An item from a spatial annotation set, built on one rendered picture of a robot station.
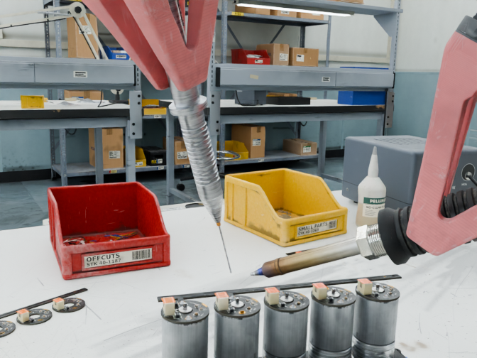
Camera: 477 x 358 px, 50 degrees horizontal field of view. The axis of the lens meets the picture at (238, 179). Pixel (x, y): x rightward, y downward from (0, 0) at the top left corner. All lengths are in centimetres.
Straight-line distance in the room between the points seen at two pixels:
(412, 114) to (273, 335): 612
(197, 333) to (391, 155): 46
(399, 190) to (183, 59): 51
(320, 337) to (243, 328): 5
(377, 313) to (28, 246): 39
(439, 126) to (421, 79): 611
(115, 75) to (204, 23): 235
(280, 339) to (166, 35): 17
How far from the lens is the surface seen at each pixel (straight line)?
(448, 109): 19
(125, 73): 257
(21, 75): 246
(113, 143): 436
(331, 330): 30
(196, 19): 20
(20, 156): 465
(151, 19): 18
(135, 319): 41
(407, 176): 66
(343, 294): 30
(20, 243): 60
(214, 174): 22
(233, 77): 281
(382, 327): 31
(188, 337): 27
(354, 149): 75
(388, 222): 22
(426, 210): 21
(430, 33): 629
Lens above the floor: 93
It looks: 12 degrees down
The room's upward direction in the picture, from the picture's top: 1 degrees clockwise
